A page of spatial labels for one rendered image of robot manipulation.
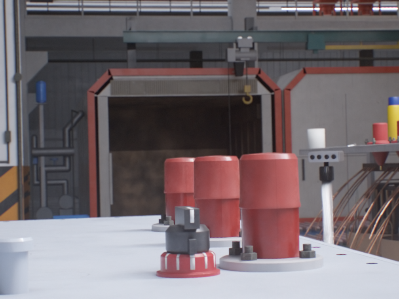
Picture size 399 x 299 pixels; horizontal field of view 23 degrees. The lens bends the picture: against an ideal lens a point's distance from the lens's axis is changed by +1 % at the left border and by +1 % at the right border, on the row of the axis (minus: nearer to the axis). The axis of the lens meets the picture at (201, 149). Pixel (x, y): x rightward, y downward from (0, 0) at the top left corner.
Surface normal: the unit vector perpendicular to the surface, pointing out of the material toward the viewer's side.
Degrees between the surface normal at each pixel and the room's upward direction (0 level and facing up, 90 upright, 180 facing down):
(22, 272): 90
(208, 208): 90
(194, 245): 90
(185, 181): 89
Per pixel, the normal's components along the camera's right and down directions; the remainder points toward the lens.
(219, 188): 0.12, -0.04
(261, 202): -0.36, -0.02
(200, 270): 0.44, -0.05
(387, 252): -0.97, 0.02
